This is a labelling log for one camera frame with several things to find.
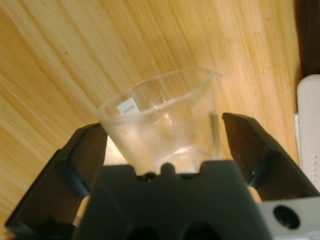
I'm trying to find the clear glass cup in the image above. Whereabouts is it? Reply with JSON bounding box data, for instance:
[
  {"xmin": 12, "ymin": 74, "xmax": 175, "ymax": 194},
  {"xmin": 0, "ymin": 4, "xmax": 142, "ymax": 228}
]
[{"xmin": 96, "ymin": 66, "xmax": 224, "ymax": 176}]

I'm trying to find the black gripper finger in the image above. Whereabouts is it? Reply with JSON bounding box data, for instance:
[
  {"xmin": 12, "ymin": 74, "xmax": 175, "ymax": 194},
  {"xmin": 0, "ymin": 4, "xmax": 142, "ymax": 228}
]
[
  {"xmin": 221, "ymin": 112, "xmax": 320, "ymax": 202},
  {"xmin": 4, "ymin": 121, "xmax": 109, "ymax": 237}
]

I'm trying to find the white capsule coffee machine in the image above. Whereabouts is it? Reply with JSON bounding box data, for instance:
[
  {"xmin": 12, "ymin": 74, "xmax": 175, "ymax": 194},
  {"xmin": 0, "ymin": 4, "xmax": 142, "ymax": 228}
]
[{"xmin": 292, "ymin": 73, "xmax": 320, "ymax": 191}]

